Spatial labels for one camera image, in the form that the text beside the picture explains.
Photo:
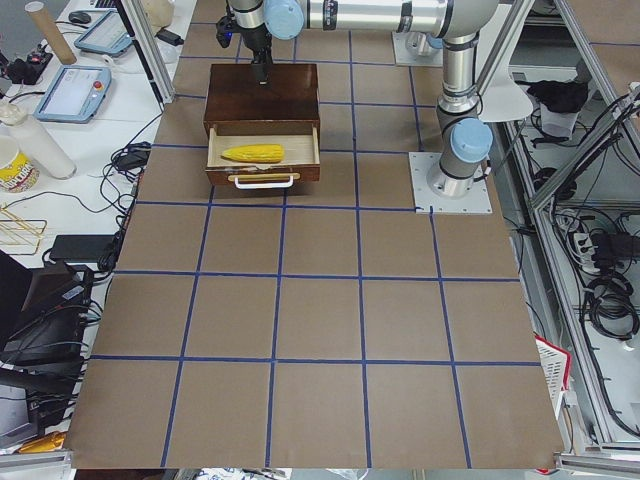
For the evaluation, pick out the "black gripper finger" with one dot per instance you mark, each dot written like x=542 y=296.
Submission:
x=258 y=70
x=267 y=69

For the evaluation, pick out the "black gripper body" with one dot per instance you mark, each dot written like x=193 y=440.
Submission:
x=255 y=38

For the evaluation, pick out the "yellow corn cob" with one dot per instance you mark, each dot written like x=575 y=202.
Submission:
x=255 y=153

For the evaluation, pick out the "wooden drawer with white handle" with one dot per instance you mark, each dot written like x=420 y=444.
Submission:
x=301 y=162

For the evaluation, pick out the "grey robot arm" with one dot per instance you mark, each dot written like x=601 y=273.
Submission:
x=456 y=23

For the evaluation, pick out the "dark brown wooden drawer cabinet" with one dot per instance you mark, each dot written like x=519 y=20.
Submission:
x=237 y=104

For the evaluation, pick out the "far blue teach pendant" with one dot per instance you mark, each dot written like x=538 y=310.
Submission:
x=107 y=35

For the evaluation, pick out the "blue teach pendant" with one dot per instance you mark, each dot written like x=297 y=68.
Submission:
x=107 y=35
x=74 y=95

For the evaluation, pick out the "black computer mouse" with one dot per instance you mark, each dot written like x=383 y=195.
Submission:
x=79 y=18

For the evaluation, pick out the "near blue teach pendant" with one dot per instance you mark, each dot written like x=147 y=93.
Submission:
x=74 y=95

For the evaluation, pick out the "cardboard tube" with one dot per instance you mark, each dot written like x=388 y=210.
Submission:
x=47 y=26

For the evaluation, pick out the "white plastic bottle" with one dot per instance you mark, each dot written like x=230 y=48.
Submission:
x=36 y=142

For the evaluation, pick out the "white chair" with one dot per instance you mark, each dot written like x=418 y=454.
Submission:
x=502 y=99

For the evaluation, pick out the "black power adapter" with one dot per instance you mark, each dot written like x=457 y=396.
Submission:
x=78 y=248

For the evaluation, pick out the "popcorn cup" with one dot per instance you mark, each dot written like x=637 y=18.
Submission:
x=18 y=173

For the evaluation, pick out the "white red plastic basket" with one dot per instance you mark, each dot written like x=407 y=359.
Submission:
x=556 y=365

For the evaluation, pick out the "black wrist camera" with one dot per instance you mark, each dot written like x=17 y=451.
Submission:
x=225 y=28

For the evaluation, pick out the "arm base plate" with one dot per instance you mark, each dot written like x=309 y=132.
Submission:
x=435 y=193
x=417 y=49

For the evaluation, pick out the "gold wire rack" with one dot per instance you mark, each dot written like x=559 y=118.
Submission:
x=21 y=236

